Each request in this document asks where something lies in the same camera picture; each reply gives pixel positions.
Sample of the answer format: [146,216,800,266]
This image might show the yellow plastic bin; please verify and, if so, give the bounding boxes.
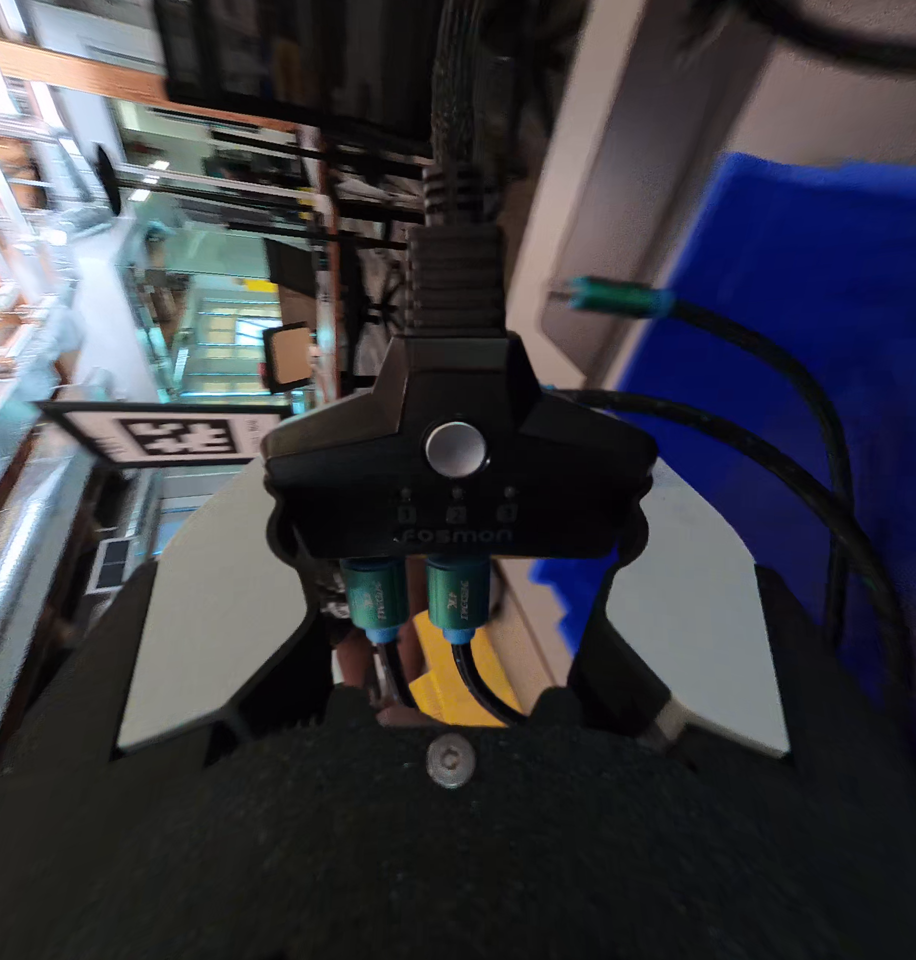
[410,615,504,729]

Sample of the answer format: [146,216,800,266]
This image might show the black braided hdmi cable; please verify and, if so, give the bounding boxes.
[341,552,417,709]
[425,552,527,732]
[548,275,861,649]

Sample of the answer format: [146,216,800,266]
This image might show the blue plastic bin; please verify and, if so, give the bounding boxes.
[530,150,916,789]

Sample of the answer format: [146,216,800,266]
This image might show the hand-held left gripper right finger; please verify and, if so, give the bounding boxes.
[575,465,794,759]

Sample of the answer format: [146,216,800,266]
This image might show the black hdmi switch with cable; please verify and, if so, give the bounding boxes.
[260,0,659,561]

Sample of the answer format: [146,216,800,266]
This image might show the black round disc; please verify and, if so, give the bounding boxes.
[94,143,339,226]

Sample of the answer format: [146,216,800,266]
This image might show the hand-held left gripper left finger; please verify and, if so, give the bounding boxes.
[116,488,342,754]

